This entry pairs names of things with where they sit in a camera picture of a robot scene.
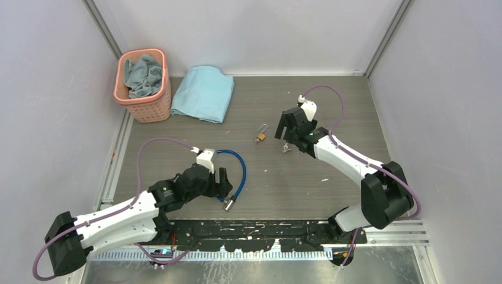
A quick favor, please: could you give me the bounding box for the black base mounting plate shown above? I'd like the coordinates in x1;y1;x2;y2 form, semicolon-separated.
148;220;367;253

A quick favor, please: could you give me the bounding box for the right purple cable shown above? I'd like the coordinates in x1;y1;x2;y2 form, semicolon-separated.
300;85;422;268

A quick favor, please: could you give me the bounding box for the purple cable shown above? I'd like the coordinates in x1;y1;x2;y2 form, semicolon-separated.
32;137;201;282
300;85;422;268

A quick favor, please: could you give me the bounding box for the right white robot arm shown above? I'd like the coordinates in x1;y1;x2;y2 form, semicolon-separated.
275;106;419;243

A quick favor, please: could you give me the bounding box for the small brass padlock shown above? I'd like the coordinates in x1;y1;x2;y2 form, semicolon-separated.
254;124;268;144

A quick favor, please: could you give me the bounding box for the small silver key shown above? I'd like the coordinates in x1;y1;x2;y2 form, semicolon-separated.
281;143;292;153

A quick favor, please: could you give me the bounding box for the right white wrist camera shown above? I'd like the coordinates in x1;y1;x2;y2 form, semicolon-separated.
297;95;317;122

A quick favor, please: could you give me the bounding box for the aluminium frame rail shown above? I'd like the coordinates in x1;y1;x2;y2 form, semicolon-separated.
362;220;430;247

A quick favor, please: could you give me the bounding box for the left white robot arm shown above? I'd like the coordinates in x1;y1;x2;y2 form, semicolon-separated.
44;163;233;276

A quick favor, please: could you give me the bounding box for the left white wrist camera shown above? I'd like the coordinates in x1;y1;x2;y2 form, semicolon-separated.
191;147;215;174

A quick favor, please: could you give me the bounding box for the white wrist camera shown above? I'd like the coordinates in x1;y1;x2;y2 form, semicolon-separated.
191;147;215;174
297;95;317;122

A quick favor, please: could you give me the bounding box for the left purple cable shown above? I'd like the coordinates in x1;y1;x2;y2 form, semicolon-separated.
32;137;201;282

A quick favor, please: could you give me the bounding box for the blue cable bike lock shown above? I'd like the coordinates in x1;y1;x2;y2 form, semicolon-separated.
215;149;247;212

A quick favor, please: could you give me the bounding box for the white slotted cable duct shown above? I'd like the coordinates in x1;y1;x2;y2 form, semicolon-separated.
92;248;333;262

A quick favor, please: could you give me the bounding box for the pink plastic laundry basket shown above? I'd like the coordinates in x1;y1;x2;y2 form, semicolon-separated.
113;48;172;123

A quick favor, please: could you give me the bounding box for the grey-blue cloth in basket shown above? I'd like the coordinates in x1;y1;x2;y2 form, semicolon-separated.
124;54;163;99

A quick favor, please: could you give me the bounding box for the folded light blue towel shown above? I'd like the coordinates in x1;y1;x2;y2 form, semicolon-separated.
170;66;234;124

